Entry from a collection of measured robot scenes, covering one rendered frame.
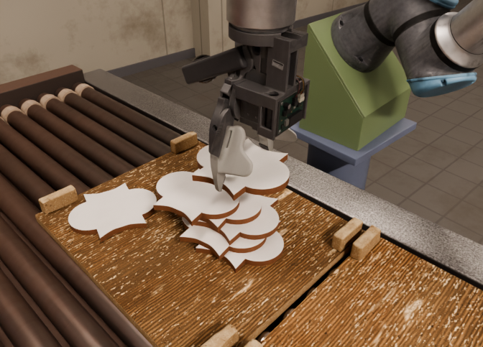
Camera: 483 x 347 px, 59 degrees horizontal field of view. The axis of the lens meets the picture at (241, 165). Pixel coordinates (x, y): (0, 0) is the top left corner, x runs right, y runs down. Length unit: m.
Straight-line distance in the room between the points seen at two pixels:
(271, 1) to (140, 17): 3.45
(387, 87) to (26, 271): 0.85
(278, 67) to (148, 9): 3.47
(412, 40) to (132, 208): 0.61
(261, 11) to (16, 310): 0.49
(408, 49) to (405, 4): 0.09
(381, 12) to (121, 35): 3.04
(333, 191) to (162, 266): 0.35
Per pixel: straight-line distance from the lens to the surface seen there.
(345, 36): 1.02
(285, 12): 0.47
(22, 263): 0.73
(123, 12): 3.81
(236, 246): 0.63
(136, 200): 0.74
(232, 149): 0.52
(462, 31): 0.86
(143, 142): 0.97
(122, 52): 3.86
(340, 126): 1.03
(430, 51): 0.89
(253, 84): 0.50
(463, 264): 0.74
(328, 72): 1.01
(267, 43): 0.47
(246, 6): 0.46
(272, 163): 0.60
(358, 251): 0.64
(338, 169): 1.14
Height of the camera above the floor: 1.39
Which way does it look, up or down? 33 degrees down
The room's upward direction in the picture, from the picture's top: straight up
